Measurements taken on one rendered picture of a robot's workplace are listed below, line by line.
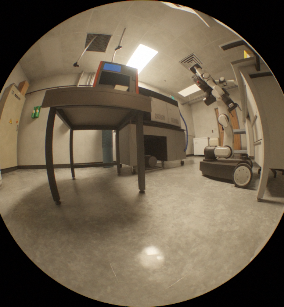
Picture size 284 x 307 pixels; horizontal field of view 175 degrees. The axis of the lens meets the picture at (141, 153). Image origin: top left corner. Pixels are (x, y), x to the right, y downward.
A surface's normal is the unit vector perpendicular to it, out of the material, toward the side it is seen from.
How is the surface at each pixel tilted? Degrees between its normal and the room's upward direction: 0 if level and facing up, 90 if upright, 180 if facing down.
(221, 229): 0
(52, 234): 0
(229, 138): 90
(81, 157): 90
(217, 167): 90
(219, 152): 90
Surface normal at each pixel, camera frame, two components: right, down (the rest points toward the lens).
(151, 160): 0.49, 0.00
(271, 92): -0.87, 0.04
